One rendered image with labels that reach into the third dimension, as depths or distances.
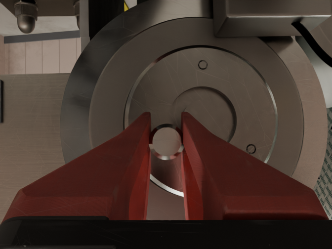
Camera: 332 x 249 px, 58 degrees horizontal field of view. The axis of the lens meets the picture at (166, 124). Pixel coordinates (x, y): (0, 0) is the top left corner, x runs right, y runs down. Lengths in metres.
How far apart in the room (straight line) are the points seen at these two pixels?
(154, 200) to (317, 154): 0.09
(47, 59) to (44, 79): 3.11
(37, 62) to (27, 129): 3.17
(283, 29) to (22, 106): 0.44
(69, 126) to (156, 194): 0.06
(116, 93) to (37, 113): 0.38
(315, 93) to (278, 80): 0.02
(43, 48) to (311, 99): 3.57
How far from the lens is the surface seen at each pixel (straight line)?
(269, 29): 0.17
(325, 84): 0.22
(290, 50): 0.19
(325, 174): 0.40
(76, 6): 0.54
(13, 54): 3.87
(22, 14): 0.55
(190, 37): 0.17
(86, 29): 0.18
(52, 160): 0.52
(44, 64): 3.64
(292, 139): 0.17
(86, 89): 0.17
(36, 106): 0.53
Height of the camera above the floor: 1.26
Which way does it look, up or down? 4 degrees down
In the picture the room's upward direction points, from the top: 178 degrees clockwise
